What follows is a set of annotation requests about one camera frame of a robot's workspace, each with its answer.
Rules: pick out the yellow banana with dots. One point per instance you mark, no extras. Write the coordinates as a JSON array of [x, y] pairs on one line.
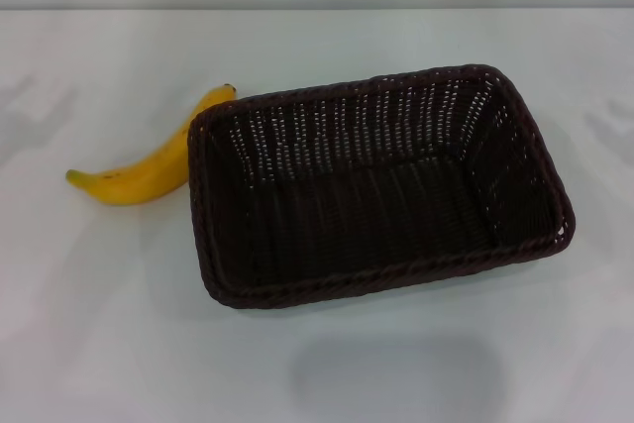
[[143, 180]]

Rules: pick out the dark brown woven basket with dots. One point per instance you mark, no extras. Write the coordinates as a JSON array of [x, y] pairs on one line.
[[376, 205]]

